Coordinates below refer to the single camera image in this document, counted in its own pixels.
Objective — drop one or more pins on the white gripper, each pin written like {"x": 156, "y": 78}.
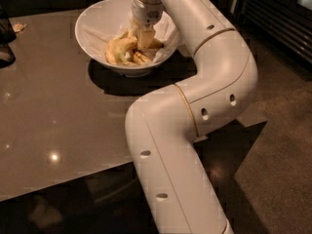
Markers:
{"x": 146, "y": 13}

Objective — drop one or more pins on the yellow banana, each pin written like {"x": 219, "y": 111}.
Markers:
{"x": 131, "y": 45}
{"x": 115, "y": 48}
{"x": 138, "y": 58}

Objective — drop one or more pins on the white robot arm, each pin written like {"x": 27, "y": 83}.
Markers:
{"x": 162, "y": 125}

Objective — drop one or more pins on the white ceramic bowl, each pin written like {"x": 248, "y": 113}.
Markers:
{"x": 107, "y": 15}

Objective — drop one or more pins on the white paper napkin liner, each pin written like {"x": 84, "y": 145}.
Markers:
{"x": 163, "y": 45}

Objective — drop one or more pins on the small crumpled wrapper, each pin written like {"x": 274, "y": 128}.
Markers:
{"x": 18, "y": 27}

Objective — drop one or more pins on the black mesh object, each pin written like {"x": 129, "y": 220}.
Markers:
{"x": 7, "y": 35}

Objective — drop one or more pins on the dark slatted appliance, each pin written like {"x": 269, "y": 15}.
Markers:
{"x": 288, "y": 21}

